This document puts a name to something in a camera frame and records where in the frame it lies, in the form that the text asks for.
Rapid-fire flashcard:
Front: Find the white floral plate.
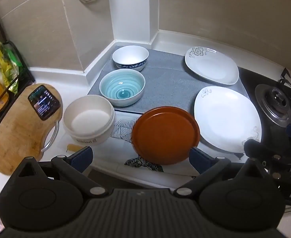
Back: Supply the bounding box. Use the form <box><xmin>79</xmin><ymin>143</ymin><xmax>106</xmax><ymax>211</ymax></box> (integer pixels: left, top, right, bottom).
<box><xmin>185</xmin><ymin>46</ymin><xmax>239</xmax><ymax>85</ymax></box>
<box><xmin>194</xmin><ymin>86</ymin><xmax>262</xmax><ymax>153</ymax></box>

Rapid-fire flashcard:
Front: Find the brown round plate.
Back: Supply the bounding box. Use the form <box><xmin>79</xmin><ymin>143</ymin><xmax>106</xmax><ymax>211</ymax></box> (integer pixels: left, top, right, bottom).
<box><xmin>132</xmin><ymin>106</ymin><xmax>201</xmax><ymax>165</ymax></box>

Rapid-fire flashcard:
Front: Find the teal swirl ceramic bowl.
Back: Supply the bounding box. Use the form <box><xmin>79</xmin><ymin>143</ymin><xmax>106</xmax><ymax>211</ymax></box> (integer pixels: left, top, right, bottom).
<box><xmin>99</xmin><ymin>69</ymin><xmax>146</xmax><ymax>107</ymax></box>

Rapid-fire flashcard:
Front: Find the white bowl blue pattern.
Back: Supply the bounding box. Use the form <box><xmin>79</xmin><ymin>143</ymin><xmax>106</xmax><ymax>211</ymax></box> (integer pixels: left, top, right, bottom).
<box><xmin>112</xmin><ymin>45</ymin><xmax>149</xmax><ymax>71</ymax></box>

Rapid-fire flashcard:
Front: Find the yellow plastic scraper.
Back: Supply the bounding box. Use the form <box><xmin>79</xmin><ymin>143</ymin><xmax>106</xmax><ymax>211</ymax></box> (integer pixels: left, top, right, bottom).
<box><xmin>66</xmin><ymin>144</ymin><xmax>83</xmax><ymax>153</ymax></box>

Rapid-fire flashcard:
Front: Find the gas stove burner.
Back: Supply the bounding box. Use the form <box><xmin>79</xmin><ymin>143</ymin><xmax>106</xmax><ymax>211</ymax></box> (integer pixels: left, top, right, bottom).
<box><xmin>255</xmin><ymin>84</ymin><xmax>291</xmax><ymax>128</ymax></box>

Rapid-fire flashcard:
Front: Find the black white patterned cloth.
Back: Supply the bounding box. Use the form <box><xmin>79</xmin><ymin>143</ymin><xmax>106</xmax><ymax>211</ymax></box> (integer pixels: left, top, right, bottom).
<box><xmin>109</xmin><ymin>117</ymin><xmax>165</xmax><ymax>173</ymax></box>

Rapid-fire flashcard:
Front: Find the wooden cutting board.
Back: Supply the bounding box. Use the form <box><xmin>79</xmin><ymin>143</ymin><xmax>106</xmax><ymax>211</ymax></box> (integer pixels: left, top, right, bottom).
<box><xmin>0</xmin><ymin>84</ymin><xmax>62</xmax><ymax>175</ymax></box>

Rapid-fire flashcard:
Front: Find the black smartphone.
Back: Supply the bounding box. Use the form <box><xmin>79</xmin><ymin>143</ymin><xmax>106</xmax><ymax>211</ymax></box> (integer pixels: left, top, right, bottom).
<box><xmin>28</xmin><ymin>85</ymin><xmax>61</xmax><ymax>121</ymax></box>

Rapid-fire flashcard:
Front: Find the grey drying mat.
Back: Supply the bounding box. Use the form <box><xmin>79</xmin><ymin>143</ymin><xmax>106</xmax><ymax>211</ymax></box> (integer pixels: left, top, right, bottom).
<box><xmin>87</xmin><ymin>45</ymin><xmax>250</xmax><ymax>115</ymax></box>

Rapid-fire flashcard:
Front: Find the yellow green snack bag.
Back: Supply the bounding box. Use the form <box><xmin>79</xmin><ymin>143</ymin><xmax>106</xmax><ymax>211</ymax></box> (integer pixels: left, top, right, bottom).
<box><xmin>0</xmin><ymin>42</ymin><xmax>22</xmax><ymax>94</ymax></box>

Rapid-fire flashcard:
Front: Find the black wire rack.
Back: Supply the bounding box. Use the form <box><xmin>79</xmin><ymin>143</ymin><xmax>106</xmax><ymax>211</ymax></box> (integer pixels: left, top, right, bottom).
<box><xmin>0</xmin><ymin>21</ymin><xmax>35</xmax><ymax>123</ymax></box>

